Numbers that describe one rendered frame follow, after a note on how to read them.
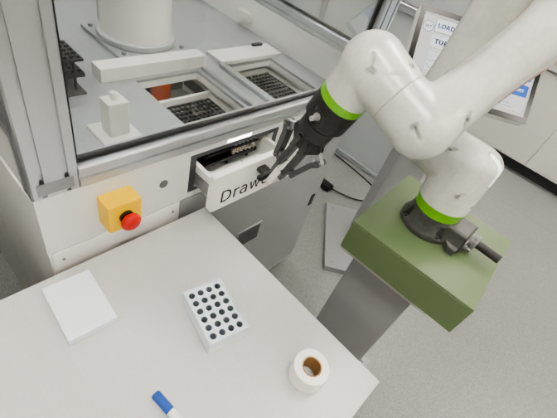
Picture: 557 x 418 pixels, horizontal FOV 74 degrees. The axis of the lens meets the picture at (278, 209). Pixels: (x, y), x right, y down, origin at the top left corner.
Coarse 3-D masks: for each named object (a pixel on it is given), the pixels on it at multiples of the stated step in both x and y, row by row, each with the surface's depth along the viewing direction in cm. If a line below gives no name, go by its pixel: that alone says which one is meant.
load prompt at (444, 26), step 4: (440, 20) 137; (444, 20) 138; (436, 24) 137; (440, 24) 138; (444, 24) 138; (448, 24) 138; (452, 24) 138; (456, 24) 138; (436, 28) 138; (440, 28) 138; (444, 28) 138; (448, 28) 138; (452, 28) 138; (440, 32) 138; (444, 32) 138; (448, 32) 138; (452, 32) 138
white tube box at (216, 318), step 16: (208, 288) 78; (224, 288) 78; (192, 304) 73; (208, 304) 74; (224, 304) 75; (192, 320) 74; (208, 320) 72; (224, 320) 74; (240, 320) 74; (208, 336) 70; (224, 336) 70; (240, 336) 74; (208, 352) 70
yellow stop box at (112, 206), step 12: (108, 192) 73; (120, 192) 74; (132, 192) 75; (108, 204) 71; (120, 204) 72; (132, 204) 74; (108, 216) 72; (120, 216) 73; (108, 228) 74; (120, 228) 76
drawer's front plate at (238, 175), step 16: (288, 144) 98; (256, 160) 90; (272, 160) 94; (288, 160) 100; (224, 176) 83; (240, 176) 88; (256, 176) 93; (208, 192) 85; (224, 192) 87; (208, 208) 88
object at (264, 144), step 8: (264, 136) 104; (256, 144) 107; (264, 144) 105; (272, 144) 103; (256, 152) 108; (264, 152) 106; (232, 160) 102; (200, 168) 88; (208, 168) 97; (216, 168) 98; (224, 168) 99; (200, 176) 89; (208, 176) 86; (200, 184) 90; (208, 184) 87
